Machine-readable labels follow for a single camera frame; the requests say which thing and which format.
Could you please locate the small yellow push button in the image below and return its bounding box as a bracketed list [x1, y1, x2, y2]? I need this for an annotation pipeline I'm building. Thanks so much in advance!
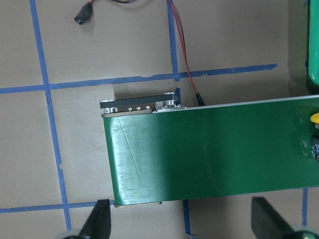
[310, 113, 319, 161]

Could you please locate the green conveyor belt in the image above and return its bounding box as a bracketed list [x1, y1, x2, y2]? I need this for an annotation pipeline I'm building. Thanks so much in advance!
[102, 96, 319, 206]

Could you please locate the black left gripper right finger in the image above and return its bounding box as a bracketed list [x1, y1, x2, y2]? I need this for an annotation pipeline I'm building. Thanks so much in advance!
[251, 197, 295, 239]

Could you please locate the green plastic tray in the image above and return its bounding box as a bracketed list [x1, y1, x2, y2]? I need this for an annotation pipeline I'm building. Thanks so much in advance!
[309, 0, 319, 86]

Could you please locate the red black power cable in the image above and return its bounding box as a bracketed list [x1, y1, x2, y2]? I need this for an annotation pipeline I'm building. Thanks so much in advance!
[88, 0, 206, 107]

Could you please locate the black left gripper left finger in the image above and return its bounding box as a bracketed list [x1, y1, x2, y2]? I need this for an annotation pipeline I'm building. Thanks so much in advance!
[79, 199, 111, 239]

